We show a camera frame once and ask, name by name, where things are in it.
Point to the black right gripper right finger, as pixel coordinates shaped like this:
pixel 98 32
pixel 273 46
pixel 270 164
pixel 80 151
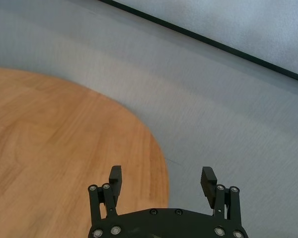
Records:
pixel 208 188

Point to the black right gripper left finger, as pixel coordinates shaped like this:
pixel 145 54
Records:
pixel 115 188

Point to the black wall baseboard strip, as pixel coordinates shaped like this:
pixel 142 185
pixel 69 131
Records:
pixel 203 39

